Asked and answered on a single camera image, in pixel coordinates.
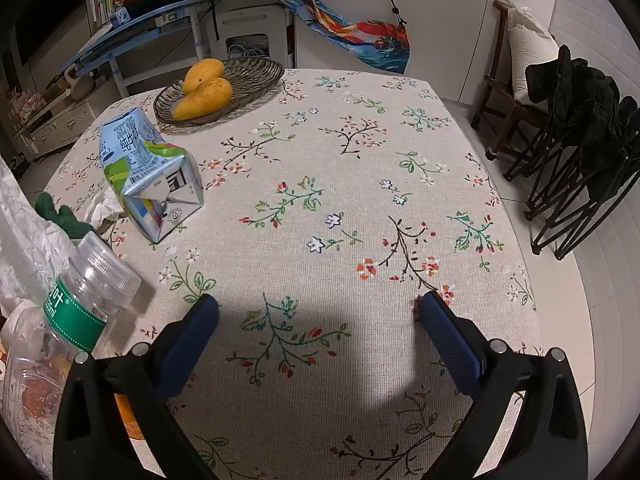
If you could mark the yellow mango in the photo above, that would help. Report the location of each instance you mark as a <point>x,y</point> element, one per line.
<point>202,72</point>
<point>205,97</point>

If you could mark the clear plastic bottle green label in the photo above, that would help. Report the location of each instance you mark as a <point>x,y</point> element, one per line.
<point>95,270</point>

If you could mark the black television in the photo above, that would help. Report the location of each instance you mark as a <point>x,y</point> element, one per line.
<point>45,20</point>

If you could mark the blue desk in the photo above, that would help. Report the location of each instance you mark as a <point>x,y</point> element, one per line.
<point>150,20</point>

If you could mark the white plastic bag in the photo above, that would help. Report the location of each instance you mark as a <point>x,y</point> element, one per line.
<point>25,240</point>

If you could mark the white pillow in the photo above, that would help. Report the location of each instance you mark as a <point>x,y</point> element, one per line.
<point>530,55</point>

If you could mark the beige jug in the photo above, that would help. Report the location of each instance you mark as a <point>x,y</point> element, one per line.
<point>80,87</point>

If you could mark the blue silver milk carton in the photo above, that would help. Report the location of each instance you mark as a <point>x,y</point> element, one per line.
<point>145,170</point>

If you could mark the orange peel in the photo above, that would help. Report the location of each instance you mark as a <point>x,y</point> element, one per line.
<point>125,412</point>

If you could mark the woven wicker basket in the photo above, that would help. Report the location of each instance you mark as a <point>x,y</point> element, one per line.
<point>250,75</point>

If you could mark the black jacket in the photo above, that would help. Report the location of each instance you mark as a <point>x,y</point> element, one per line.
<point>580,95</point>

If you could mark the white cupboard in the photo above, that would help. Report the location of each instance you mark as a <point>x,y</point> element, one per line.
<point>450,35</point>

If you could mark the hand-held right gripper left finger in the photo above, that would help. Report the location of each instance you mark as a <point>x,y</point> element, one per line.
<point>192,340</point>

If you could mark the black folding chair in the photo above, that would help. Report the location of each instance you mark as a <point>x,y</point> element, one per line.
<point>550,200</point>

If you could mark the wooden chair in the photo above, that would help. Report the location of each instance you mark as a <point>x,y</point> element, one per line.
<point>492,85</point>

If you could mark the white plastic stool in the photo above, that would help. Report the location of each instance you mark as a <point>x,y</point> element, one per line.
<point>250,17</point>

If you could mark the green avocado plush toy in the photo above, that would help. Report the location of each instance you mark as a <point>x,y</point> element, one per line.
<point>67,220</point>

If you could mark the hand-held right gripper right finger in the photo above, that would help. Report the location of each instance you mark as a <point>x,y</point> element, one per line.
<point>450,345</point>

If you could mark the colourful printed cloth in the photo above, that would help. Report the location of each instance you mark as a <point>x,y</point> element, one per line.
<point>350,25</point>

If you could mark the crumpled white tissue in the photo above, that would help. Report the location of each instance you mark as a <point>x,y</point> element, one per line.
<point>100,207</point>

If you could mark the pink floral box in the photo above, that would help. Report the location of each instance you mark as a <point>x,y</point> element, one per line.
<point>20,105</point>

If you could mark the white low cabinet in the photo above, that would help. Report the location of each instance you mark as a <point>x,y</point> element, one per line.
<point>60,125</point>

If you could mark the floral tablecloth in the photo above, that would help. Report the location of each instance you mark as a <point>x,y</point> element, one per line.
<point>325,160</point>

